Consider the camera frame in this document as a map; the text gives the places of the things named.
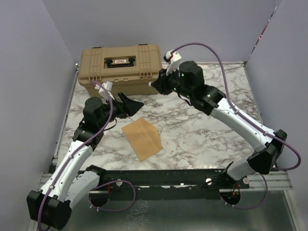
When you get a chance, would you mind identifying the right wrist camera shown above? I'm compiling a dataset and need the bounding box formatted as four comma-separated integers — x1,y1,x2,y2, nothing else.
164,50,181,76

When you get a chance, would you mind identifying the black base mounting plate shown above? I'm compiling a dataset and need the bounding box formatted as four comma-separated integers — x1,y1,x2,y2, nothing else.
78,168,251,200

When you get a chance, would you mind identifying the aluminium frame rail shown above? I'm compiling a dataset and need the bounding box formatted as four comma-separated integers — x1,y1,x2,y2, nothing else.
37,172,293,194

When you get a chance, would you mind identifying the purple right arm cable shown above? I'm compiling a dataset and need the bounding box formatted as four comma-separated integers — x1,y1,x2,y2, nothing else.
172,42,303,209

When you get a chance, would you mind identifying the tan plastic tool case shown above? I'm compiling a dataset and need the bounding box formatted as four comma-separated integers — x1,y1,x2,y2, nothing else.
78,44,163,97

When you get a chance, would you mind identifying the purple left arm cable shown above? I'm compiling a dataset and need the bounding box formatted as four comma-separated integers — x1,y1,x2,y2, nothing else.
37,80,137,231

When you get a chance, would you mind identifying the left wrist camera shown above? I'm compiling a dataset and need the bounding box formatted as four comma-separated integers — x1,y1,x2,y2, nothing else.
95,81,115,100

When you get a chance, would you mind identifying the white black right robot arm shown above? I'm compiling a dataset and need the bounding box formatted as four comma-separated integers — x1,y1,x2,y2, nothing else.
149,61,287,188

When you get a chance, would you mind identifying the brown paper envelope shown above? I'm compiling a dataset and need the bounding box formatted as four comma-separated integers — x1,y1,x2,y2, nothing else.
122,118,162,162

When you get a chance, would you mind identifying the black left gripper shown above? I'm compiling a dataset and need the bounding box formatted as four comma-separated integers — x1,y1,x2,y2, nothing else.
98,91,144,128

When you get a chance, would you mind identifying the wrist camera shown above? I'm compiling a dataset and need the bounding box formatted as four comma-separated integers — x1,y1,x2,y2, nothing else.
164,50,181,76
95,81,115,100

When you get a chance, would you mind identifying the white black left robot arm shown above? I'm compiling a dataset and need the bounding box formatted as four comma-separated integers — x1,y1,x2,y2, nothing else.
26,93,144,230

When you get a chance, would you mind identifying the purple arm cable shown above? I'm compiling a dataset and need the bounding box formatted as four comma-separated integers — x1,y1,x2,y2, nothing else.
37,80,137,231
172,42,303,209

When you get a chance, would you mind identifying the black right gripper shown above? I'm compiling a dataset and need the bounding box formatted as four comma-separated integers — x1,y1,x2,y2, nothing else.
151,64,193,100

